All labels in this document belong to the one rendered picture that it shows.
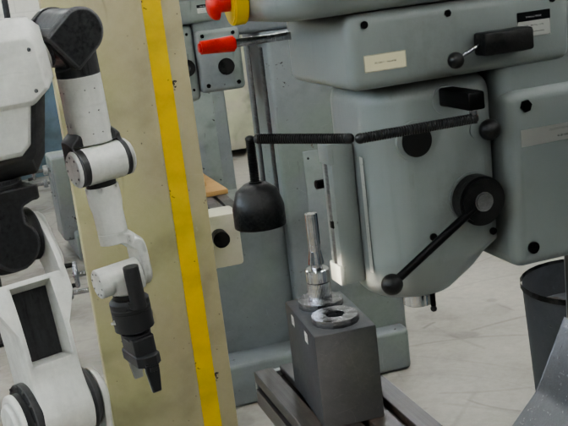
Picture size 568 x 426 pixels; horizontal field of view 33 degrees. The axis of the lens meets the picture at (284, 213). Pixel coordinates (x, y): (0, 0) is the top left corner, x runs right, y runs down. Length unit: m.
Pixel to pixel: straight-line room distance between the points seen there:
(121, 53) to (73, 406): 1.40
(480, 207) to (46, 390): 0.95
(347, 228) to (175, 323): 1.88
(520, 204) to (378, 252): 0.21
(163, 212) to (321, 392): 1.44
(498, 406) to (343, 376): 2.27
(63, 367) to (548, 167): 1.01
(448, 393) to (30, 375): 2.54
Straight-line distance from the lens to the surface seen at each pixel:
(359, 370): 1.80
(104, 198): 2.04
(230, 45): 1.40
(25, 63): 1.87
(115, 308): 2.10
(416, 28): 1.28
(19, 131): 1.87
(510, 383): 4.22
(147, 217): 3.10
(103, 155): 2.00
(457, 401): 4.08
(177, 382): 3.28
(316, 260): 1.86
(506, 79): 1.36
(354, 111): 1.34
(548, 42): 1.38
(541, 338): 3.46
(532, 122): 1.38
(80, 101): 2.00
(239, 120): 9.84
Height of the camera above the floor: 1.79
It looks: 14 degrees down
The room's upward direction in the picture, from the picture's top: 7 degrees counter-clockwise
